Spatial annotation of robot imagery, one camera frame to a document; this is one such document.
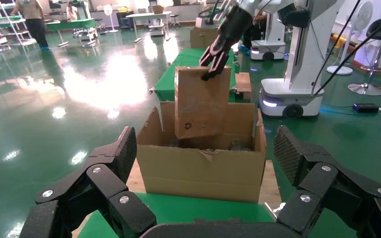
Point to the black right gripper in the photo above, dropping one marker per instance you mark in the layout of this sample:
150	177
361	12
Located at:
233	28

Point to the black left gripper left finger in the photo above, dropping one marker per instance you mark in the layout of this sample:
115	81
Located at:
88	197

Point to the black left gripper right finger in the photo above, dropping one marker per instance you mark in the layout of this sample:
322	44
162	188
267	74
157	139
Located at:
335	190

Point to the small brown cardboard box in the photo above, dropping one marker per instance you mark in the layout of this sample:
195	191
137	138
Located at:
197	105

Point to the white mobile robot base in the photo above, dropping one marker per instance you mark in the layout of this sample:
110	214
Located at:
269	49

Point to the closed brown cardboard box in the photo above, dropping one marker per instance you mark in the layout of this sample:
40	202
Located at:
200	37

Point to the black device box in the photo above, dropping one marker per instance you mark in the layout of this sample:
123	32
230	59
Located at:
366	107

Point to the large open cardboard carton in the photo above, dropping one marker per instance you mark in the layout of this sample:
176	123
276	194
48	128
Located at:
193	174

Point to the green covered table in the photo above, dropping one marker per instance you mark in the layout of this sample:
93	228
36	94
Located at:
184	59

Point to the small black stool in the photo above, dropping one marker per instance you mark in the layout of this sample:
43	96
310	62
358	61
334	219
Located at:
174	15

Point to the white wheeled cart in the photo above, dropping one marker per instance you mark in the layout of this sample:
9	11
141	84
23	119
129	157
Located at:
157	29

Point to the silver binder clip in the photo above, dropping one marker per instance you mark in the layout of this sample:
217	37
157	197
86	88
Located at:
151	89

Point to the white table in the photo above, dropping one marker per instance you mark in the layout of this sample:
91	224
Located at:
147	14

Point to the white robot column and base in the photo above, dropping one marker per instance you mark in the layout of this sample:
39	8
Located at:
302	65

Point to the black cabinet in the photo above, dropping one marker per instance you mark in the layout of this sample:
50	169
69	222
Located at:
124	19

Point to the large green table cloth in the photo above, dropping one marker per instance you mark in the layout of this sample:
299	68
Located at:
193	208

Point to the small white standing fan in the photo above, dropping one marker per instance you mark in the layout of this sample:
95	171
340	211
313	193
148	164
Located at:
108	10

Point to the yellow floor object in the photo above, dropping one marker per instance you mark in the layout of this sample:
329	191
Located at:
339	41

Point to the table with green cover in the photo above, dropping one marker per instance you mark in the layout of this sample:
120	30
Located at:
72	24

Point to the person in white shirt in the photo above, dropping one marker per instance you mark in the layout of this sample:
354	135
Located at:
72	11

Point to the tall white standing fan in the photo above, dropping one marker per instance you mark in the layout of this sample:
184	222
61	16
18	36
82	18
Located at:
363	13

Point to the white shelf rack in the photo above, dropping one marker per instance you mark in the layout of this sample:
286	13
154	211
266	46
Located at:
24	42

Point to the person in tan shirt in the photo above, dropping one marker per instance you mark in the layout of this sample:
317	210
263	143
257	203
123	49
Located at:
32	13

